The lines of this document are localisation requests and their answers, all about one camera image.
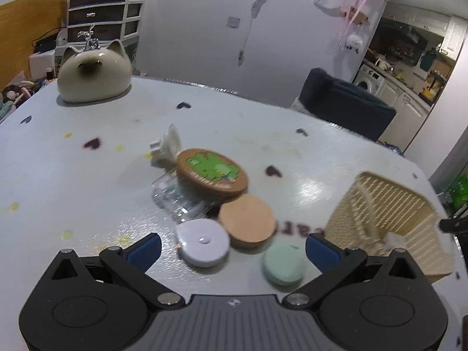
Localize cat-shaped ceramic teapot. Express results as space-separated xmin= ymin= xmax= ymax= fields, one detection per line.
xmin=57 ymin=40 xmax=133 ymax=104

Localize dark blue chair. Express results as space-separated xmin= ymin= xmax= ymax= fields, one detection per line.
xmin=293 ymin=68 xmax=397 ymax=142

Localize beige plastic woven basket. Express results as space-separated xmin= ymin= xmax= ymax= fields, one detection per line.
xmin=324 ymin=172 xmax=454 ymax=283

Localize white drawer cabinet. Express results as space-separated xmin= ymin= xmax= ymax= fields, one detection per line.
xmin=68 ymin=0 xmax=144 ymax=43

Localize clear plastic case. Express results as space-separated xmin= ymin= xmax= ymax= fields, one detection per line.
xmin=152 ymin=170 xmax=215 ymax=224

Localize cork coaster green elephant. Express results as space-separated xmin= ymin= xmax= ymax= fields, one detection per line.
xmin=176 ymin=148 xmax=248 ymax=197

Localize round wooden lid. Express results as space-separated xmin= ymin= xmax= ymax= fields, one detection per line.
xmin=218 ymin=194 xmax=277 ymax=249

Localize white sheep plush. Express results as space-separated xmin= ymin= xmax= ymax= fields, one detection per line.
xmin=345 ymin=34 xmax=364 ymax=54

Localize mint green round tin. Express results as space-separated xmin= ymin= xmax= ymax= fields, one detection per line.
xmin=262 ymin=242 xmax=305 ymax=286

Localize white washing machine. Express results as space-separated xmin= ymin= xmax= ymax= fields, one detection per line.
xmin=353 ymin=64 xmax=386 ymax=97

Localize white kitchen cabinets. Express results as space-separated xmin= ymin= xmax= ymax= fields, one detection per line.
xmin=378 ymin=80 xmax=428 ymax=151

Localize white round tape measure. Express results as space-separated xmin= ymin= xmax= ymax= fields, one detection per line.
xmin=175 ymin=219 xmax=230 ymax=268

